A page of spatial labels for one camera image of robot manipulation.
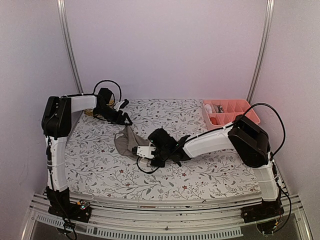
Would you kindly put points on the front aluminium rail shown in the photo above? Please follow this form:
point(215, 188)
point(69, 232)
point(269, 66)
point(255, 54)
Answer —
point(200, 219)

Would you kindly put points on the red item in tray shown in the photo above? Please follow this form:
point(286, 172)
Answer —
point(213, 120)

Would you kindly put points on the grey boxer briefs white trim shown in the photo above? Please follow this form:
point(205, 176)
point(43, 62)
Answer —
point(217, 108)

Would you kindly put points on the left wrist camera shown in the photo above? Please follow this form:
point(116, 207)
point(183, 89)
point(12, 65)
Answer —
point(121, 104)

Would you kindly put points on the taupe underwear cream waistband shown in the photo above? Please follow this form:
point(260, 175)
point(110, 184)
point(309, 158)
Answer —
point(125, 140)

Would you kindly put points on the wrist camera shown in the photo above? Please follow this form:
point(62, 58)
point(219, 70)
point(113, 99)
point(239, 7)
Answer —
point(147, 152)
point(121, 104)

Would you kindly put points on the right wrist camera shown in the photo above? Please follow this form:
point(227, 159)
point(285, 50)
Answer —
point(147, 152)

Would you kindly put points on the right aluminium frame post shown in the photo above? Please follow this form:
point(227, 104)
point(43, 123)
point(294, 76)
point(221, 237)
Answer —
point(267, 23)

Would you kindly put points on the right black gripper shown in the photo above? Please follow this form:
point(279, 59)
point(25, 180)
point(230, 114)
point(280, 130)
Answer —
point(159, 164)

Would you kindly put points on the woven bamboo coaster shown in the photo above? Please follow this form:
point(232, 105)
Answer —
point(89, 112)

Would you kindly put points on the aluminium frame post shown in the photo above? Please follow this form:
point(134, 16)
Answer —
point(267, 23)
point(63, 19)

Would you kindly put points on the left aluminium frame post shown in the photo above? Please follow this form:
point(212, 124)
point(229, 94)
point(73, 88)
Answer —
point(63, 19)

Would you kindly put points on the floral tablecloth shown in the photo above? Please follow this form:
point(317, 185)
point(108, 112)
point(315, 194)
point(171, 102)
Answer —
point(93, 165)

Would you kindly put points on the white item in tray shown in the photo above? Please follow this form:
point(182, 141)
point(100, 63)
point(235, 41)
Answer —
point(208, 108)

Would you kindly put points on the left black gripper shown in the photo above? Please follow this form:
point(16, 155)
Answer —
point(120, 120)

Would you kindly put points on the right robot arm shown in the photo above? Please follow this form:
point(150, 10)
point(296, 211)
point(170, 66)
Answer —
point(250, 142)

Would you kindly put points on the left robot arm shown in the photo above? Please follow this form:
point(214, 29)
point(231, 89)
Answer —
point(57, 125)

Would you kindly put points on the pink divided organizer tray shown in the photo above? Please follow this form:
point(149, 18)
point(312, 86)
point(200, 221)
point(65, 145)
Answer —
point(232, 107)

